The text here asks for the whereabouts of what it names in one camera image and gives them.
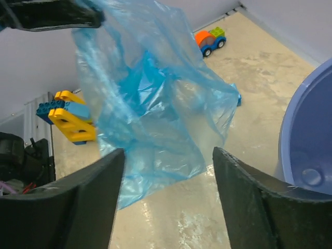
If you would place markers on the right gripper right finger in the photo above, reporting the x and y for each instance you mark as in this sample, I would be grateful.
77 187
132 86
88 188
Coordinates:
261 211

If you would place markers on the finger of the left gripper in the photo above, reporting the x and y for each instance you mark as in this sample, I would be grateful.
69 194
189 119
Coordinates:
38 16

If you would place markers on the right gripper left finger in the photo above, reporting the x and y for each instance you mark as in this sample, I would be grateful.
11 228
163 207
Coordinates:
76 211

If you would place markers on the single blue trash bag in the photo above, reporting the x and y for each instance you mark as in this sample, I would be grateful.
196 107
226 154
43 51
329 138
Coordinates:
150 92

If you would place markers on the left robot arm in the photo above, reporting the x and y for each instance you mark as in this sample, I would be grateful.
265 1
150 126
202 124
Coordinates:
16 163

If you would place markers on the blue plastic trash bin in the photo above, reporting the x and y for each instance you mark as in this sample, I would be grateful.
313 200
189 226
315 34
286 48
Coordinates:
304 150

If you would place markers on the yellow blue toy block pile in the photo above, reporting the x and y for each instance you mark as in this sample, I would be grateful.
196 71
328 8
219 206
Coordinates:
70 114

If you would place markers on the orange blue toy car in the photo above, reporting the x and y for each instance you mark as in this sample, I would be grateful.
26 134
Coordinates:
208 41

